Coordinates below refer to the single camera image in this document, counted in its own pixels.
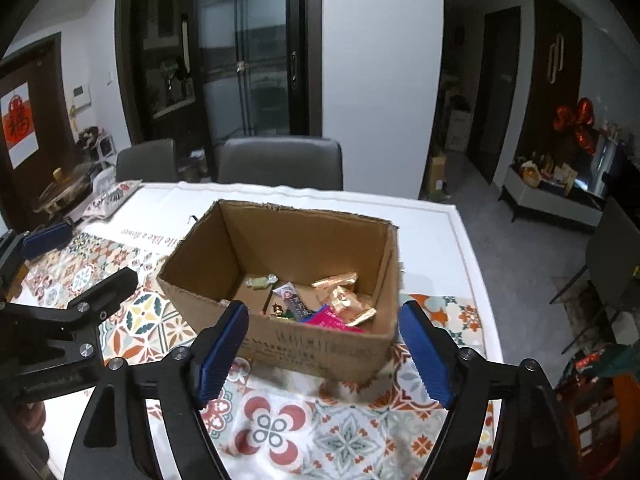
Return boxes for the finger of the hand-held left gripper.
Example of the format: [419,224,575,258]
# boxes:
[0,266,139,332]
[0,220,75,304]

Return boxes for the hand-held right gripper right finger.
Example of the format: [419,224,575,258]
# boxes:
[398,301,582,480]

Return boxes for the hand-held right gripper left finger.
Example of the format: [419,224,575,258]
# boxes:
[65,301,250,480]

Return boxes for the cardboard box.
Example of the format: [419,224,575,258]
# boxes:
[156,199,402,386]

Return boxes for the person's left hand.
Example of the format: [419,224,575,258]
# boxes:
[15,402,48,436]

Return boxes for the brown lidded cooking pot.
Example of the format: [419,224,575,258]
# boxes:
[34,162,98,216]

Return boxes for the white printed snack bag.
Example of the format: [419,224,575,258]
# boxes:
[82,180,143,219]

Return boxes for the dark snack bar packet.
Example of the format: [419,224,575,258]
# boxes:
[272,282,313,321]

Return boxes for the large gold snack packet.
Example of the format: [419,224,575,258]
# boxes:
[327,285,377,326]

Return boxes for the patterned tablecloth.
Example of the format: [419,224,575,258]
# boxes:
[0,182,501,480]

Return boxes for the pink snack packet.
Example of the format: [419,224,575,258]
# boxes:
[302,305,368,333]

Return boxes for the white shoe rack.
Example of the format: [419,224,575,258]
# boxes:
[77,127,118,161]

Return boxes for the small gold snack packet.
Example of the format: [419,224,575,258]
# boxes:
[312,271,360,291]

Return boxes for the red paper door poster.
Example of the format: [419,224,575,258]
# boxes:
[0,85,40,168]

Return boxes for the grey dining chair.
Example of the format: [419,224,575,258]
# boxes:
[116,138,178,182]
[218,136,344,191]

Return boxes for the dark wooden door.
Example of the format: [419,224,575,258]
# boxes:
[0,32,81,231]

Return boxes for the colourful cloth heap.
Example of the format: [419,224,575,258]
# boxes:
[555,345,640,480]

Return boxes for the brown floor carton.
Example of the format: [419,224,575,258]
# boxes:
[425,152,448,196]

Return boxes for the white low cabinet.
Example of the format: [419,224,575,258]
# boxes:
[500,165,606,233]

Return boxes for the dark side chair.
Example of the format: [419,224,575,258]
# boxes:
[550,195,640,356]

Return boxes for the white hallway box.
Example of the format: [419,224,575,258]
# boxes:
[446,110,472,152]

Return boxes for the red foil balloons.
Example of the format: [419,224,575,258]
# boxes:
[554,98,598,156]

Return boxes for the glass sliding door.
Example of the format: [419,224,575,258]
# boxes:
[195,0,323,141]

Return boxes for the dark door with gold handles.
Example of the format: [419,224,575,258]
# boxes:
[530,0,583,126]

